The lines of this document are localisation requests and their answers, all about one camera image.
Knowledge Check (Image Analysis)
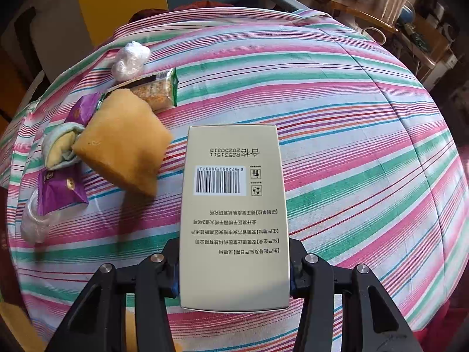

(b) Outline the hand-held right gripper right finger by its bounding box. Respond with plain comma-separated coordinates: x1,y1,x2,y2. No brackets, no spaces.
289,238,426,352

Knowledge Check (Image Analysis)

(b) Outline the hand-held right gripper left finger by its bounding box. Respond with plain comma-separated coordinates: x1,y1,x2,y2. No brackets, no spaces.
44,238,182,352

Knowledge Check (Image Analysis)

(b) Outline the beige carton box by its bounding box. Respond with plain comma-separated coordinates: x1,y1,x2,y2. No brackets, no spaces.
179,125,292,311

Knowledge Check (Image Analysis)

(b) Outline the beige sock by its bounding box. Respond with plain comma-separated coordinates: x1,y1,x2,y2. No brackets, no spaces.
42,123,86,171

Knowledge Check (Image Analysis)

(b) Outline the purple snack packet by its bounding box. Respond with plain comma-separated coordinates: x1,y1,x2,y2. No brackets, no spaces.
37,169,89,216
66,93,107,125

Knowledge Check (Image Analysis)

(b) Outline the striped bed sheet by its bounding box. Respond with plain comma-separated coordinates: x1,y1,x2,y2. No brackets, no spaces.
0,6,469,352

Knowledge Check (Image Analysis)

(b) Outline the yellow sponge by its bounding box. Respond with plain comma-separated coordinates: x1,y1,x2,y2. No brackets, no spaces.
71,90,174,196

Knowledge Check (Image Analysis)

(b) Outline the clear plastic cup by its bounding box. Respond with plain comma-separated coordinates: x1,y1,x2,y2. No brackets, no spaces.
20,190,67,243

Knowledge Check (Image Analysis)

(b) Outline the red blanket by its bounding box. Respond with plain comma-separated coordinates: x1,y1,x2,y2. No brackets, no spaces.
414,299,469,352

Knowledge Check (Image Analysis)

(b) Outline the golden yellow board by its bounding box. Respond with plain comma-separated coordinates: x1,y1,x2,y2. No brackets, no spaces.
0,301,33,352

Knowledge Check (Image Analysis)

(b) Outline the crumpled clear plastic wrap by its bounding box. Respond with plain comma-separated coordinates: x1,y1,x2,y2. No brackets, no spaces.
111,41,151,82

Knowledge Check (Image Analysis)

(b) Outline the dark red cloth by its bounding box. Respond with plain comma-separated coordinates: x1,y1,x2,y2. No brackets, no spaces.
131,2,206,23

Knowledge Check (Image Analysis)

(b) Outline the wooden shelf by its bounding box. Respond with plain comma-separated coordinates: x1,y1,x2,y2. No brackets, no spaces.
274,0,401,34

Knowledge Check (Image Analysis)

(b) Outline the white cushion with dark patch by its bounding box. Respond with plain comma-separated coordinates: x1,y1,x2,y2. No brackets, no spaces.
0,0,94,94

